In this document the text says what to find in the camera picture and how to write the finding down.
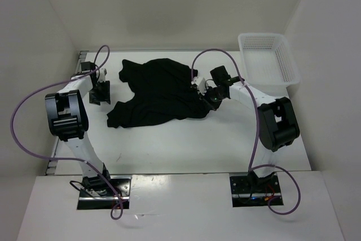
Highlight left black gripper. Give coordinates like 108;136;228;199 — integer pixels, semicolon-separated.
89;80;111;106

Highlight black shorts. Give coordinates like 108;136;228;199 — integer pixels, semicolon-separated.
107;58;210;128

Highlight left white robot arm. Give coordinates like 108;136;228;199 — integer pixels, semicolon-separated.
45;62;113;196

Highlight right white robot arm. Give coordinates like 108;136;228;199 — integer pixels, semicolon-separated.
192;66;300;192

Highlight white plastic basket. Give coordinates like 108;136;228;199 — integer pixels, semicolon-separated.
238;33;301;87

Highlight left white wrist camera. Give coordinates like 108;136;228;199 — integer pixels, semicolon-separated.
96;68;107;82

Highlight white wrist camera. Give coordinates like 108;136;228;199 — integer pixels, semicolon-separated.
191;76;208;95
96;68;107;82

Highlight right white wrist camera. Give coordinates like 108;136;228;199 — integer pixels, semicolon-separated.
191;76;208;95

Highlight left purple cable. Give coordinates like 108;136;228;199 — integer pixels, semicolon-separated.
10;45;125;221

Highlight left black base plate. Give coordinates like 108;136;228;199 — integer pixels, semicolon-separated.
73;175;131;211

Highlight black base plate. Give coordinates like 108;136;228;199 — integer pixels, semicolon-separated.
229;173;284;208
73;175;131;211

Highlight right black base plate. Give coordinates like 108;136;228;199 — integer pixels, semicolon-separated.
229;173;284;208

